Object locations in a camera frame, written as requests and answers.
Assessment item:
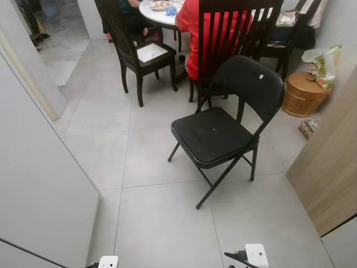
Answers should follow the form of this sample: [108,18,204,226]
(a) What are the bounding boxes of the wooden cabinet panel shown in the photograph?
[286,67,357,238]

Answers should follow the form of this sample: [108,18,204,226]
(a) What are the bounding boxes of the small box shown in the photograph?
[298,119,319,139]

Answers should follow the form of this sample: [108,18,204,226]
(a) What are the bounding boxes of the wooden bucket with lid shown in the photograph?
[282,71,331,118]

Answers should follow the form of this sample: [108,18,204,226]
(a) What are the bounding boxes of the yellow green snack bag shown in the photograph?
[302,45,342,90]

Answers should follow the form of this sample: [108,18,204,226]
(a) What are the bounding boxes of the clear plastic bag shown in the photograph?
[275,10,299,27]

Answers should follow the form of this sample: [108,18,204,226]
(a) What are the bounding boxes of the black folding chair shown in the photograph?
[168,55,286,210]

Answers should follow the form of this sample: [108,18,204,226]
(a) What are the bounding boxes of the dark wooden slatted chair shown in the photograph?
[187,0,285,107]

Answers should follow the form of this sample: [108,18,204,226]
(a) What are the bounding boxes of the person in red shirt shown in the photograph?
[175,0,253,82]

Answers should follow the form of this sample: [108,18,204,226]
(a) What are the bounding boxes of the dark wooden chair white seat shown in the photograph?
[95,0,179,108]

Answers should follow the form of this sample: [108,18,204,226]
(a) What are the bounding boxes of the round white table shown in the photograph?
[138,0,185,28]

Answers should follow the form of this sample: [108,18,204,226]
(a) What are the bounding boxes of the plate of food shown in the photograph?
[149,0,171,11]

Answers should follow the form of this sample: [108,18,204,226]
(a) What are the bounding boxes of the person in dark clothes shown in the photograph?
[103,0,162,42]

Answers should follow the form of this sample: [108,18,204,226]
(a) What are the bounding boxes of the white cabinet panel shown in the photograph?
[0,56,101,268]

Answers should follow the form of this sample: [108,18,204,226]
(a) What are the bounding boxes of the dark shoes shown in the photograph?
[31,32,50,48]

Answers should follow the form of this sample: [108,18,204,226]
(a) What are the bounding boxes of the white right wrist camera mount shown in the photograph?
[244,243,269,268]

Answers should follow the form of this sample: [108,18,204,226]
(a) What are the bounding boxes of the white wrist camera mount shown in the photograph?
[98,256,119,268]
[244,243,269,268]

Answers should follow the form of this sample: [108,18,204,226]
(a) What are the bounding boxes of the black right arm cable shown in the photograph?
[224,251,249,264]

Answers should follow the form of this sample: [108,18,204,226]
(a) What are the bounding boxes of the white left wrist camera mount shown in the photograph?
[98,256,119,268]

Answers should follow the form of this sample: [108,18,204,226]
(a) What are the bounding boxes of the beige door frame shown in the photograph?
[0,28,59,121]

